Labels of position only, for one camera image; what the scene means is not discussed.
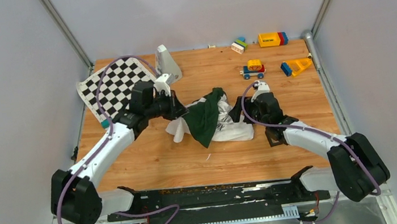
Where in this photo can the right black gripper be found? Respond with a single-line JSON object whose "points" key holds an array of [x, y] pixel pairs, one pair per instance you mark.
{"points": [[236, 113]]}

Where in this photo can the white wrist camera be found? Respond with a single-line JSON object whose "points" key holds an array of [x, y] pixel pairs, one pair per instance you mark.
{"points": [[260, 88], [162, 84]]}

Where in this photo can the yellow red blue brick box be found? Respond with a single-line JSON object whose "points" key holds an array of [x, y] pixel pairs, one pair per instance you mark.
{"points": [[274, 39]]}

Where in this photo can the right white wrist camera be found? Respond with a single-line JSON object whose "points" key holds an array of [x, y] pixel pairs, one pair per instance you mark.
{"points": [[260, 88]]}

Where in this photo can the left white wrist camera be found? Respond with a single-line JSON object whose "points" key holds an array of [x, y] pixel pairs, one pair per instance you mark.
{"points": [[162, 84]]}

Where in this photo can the white wedge-shaped stand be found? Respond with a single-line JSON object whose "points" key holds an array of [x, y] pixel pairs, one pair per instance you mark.
{"points": [[164, 63]]}

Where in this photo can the checkerboard calibration sheet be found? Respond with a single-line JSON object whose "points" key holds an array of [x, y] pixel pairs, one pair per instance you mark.
{"points": [[105, 94]]}

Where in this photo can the teal small block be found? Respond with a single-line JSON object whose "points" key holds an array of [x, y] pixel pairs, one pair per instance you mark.
{"points": [[105, 124]]}

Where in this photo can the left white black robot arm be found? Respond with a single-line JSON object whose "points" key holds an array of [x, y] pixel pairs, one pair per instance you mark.
{"points": [[74, 194]]}

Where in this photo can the yellow blue toy scoop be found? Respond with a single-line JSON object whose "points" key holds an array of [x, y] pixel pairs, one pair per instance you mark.
{"points": [[293, 68]]}

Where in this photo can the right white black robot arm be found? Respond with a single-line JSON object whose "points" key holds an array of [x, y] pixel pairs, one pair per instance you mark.
{"points": [[356, 169]]}

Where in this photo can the white green blue bricks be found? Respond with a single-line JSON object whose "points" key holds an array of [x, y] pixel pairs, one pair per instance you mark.
{"points": [[239, 45]]}

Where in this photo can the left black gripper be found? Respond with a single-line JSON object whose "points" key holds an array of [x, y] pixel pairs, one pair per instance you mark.
{"points": [[176, 109]]}

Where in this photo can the white green garment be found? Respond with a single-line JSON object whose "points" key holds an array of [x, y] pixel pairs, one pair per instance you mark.
{"points": [[208, 120]]}

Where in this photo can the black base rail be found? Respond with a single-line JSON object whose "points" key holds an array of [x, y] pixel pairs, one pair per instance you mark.
{"points": [[223, 202]]}

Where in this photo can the toy car with yellow top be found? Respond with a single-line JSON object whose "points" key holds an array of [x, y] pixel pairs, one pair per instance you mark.
{"points": [[253, 68]]}

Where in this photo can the grey metal pipe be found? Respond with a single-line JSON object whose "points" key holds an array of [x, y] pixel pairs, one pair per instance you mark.
{"points": [[312, 48]]}

